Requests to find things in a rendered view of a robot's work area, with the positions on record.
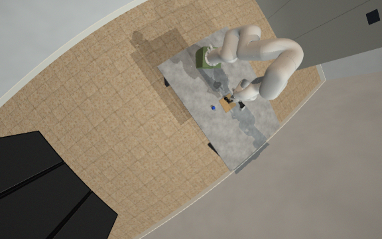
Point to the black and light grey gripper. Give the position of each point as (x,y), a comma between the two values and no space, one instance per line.
(232,100)

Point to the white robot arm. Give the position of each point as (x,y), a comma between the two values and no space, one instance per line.
(242,43)

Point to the tan mat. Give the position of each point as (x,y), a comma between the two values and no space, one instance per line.
(225,105)

